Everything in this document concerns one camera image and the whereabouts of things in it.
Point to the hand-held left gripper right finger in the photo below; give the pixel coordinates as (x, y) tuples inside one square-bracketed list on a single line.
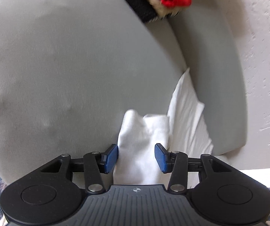
[(161, 157)]

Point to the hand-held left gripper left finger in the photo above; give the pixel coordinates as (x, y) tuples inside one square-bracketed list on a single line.
[(111, 157)]

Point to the grey sofa backrest cushion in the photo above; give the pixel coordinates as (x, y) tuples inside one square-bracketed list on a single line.
[(215, 75)]

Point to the grey sofa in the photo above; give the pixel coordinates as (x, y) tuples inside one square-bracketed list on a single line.
[(54, 75)]

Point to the tan garment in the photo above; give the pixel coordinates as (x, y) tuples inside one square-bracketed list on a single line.
[(158, 8)]

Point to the black and white patterned garment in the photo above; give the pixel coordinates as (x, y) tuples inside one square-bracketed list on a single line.
[(137, 4)]

